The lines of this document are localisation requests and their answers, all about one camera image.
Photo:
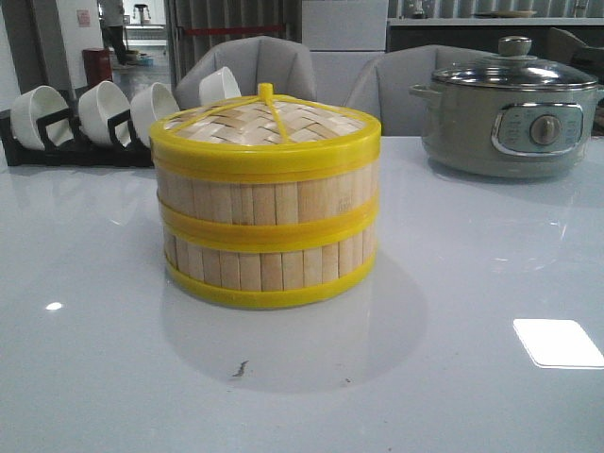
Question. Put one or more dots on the bamboo steamer tray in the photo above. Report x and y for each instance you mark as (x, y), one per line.
(266, 217)
(273, 280)

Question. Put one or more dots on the woven bamboo steamer lid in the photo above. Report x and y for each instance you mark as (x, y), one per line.
(265, 138)

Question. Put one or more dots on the grey chair right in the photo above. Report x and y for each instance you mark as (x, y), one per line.
(382, 87)

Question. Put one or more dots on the grey chair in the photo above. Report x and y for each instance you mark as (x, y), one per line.
(285, 64)
(382, 87)

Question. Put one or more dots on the white bowl right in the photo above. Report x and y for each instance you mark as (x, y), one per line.
(219, 85)

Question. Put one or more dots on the white bowl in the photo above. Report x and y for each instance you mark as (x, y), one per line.
(28, 108)
(219, 85)
(96, 106)
(148, 106)

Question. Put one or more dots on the grey chair left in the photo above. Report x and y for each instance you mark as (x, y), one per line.
(285, 64)

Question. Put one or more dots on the white cabinet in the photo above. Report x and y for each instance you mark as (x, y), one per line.
(342, 36)

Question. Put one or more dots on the grey electric cooking pot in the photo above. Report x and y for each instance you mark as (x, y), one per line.
(506, 132)

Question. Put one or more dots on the black dish rack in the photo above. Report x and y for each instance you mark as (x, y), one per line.
(125, 149)

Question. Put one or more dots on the red bin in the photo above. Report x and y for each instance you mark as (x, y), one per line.
(97, 66)

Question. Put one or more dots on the glass pot lid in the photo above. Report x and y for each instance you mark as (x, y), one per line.
(514, 68)

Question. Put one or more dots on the person in background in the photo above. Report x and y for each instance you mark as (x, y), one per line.
(112, 27)

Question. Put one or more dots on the white bowl far left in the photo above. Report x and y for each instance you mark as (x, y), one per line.
(28, 108)

